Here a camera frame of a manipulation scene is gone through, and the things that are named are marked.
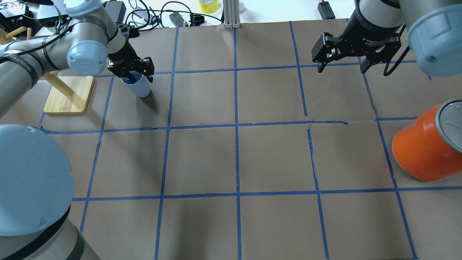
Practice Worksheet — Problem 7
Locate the yellow tape roll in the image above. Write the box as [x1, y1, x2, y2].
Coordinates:
[198, 0, 220, 14]

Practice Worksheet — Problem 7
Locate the black power adapter brick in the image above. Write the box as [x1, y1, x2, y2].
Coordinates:
[317, 0, 336, 20]

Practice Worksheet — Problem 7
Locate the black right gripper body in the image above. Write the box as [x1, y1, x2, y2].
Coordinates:
[312, 10, 401, 66]

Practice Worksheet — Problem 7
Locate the light blue plastic cup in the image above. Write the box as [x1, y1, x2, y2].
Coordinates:
[121, 71, 151, 98]

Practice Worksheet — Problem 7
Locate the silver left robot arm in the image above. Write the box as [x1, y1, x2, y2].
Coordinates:
[0, 0, 154, 260]

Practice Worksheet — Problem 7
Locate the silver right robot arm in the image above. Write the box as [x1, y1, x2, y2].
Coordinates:
[311, 0, 462, 77]

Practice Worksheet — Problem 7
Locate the wooden cup rack stand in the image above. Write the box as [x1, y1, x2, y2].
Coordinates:
[0, 26, 95, 114]

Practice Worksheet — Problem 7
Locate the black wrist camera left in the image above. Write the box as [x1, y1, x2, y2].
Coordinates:
[116, 23, 140, 40]

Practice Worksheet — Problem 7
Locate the orange can with silver lid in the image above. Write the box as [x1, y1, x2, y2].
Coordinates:
[392, 99, 462, 181]

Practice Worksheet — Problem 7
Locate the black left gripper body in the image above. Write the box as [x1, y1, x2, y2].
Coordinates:
[107, 42, 155, 78]

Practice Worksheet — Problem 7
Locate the aluminium frame post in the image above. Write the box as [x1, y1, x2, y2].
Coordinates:
[223, 0, 241, 29]

